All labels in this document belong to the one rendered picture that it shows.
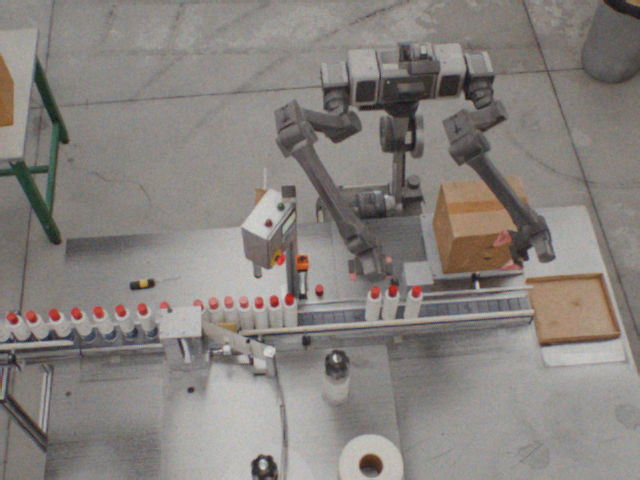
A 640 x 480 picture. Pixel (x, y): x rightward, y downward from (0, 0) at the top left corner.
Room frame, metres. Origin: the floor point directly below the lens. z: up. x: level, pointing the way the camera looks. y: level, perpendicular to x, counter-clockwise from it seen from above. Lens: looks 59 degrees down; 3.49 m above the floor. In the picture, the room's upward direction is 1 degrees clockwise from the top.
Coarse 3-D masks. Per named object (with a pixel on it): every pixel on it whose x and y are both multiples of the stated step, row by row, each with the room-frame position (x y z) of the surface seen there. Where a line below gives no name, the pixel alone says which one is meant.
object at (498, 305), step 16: (432, 304) 1.37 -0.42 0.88; (448, 304) 1.37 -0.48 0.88; (464, 304) 1.37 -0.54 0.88; (480, 304) 1.37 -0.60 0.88; (496, 304) 1.37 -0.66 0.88; (512, 304) 1.37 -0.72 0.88; (528, 304) 1.37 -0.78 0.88; (304, 320) 1.29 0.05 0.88; (320, 320) 1.29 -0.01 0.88; (336, 320) 1.30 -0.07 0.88; (352, 320) 1.30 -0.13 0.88; (464, 320) 1.30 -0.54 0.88; (480, 320) 1.31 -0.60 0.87; (80, 336) 1.21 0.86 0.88; (144, 336) 1.22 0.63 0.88; (256, 336) 1.23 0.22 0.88
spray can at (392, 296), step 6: (390, 288) 1.32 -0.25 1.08; (396, 288) 1.32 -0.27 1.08; (390, 294) 1.30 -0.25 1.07; (396, 294) 1.31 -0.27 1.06; (384, 300) 1.31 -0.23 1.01; (390, 300) 1.30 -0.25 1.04; (396, 300) 1.30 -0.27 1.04; (384, 306) 1.31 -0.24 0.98; (390, 306) 1.29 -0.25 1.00; (396, 306) 1.30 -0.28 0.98; (384, 312) 1.30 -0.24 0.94; (390, 312) 1.29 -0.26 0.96; (384, 318) 1.30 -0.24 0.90; (390, 318) 1.29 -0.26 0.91
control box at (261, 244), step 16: (272, 192) 1.44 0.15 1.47; (256, 208) 1.38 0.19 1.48; (272, 208) 1.38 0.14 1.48; (288, 208) 1.38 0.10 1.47; (256, 224) 1.32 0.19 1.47; (256, 240) 1.28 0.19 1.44; (272, 240) 1.28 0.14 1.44; (288, 240) 1.36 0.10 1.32; (256, 256) 1.29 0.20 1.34; (272, 256) 1.28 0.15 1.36
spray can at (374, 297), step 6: (372, 288) 1.32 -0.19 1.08; (378, 288) 1.32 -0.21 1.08; (372, 294) 1.30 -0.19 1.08; (378, 294) 1.30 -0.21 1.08; (372, 300) 1.29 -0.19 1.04; (378, 300) 1.29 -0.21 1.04; (366, 306) 1.30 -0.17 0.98; (372, 306) 1.29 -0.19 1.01; (378, 306) 1.29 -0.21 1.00; (366, 312) 1.30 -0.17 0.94; (372, 312) 1.29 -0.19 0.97; (378, 312) 1.30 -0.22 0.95; (366, 318) 1.30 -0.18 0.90; (372, 318) 1.29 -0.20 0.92; (378, 318) 1.30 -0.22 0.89
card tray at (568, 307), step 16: (592, 272) 1.52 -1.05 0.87; (544, 288) 1.47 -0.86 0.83; (560, 288) 1.47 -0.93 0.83; (576, 288) 1.47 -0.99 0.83; (592, 288) 1.47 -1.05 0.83; (544, 304) 1.40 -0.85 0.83; (560, 304) 1.40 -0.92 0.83; (576, 304) 1.40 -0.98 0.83; (592, 304) 1.40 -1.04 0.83; (608, 304) 1.40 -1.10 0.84; (544, 320) 1.33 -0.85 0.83; (560, 320) 1.33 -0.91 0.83; (576, 320) 1.33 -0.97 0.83; (592, 320) 1.33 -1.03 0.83; (608, 320) 1.33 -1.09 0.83; (544, 336) 1.26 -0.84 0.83; (560, 336) 1.26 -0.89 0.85; (576, 336) 1.25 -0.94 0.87; (592, 336) 1.26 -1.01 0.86; (608, 336) 1.26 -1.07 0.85
